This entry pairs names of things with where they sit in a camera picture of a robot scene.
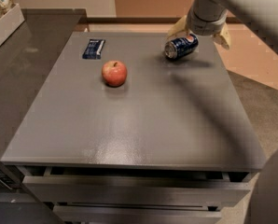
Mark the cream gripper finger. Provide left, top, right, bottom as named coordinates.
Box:
left=213, top=23, right=231, bottom=49
left=167, top=16, right=190, bottom=38

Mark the blue pepsi can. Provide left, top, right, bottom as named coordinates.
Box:
left=164, top=34, right=199, bottom=60

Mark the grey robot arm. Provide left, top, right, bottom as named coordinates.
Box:
left=168, top=0, right=278, bottom=224

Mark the red apple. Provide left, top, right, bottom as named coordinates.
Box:
left=102, top=61, right=128, bottom=87

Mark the blue snack packet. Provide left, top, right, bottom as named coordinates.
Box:
left=82, top=39, right=105, bottom=60

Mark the grey drawer cabinet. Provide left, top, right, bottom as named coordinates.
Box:
left=2, top=33, right=266, bottom=214

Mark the dark side counter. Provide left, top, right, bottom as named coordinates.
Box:
left=0, top=8, right=87, bottom=224

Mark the white cardboard box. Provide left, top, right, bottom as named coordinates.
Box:
left=0, top=4, right=25, bottom=47

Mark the upper grey drawer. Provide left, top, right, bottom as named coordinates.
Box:
left=22, top=167, right=250, bottom=209

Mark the grey drawer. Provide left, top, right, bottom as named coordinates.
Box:
left=53, top=205, right=221, bottom=224
left=22, top=167, right=250, bottom=209

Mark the lower grey drawer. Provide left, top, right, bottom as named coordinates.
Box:
left=53, top=205, right=221, bottom=224

